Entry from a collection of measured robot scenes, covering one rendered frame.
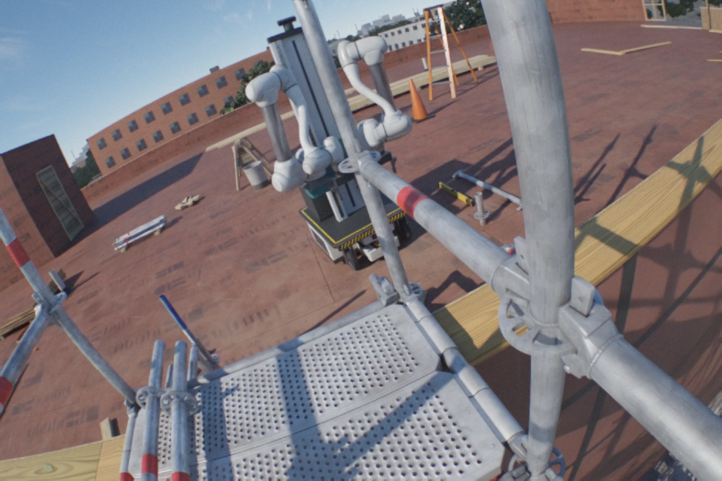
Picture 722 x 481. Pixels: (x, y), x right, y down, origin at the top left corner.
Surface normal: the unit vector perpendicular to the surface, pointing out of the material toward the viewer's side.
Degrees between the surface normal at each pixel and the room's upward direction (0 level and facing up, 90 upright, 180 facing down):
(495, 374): 90
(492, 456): 0
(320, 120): 90
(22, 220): 90
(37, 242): 90
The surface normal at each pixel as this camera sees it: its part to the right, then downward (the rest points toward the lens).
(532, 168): -0.68, 0.51
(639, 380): -0.68, -0.58
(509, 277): -0.84, 0.46
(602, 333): -0.15, -0.62
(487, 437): -0.31, -0.85
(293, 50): 0.43, 0.27
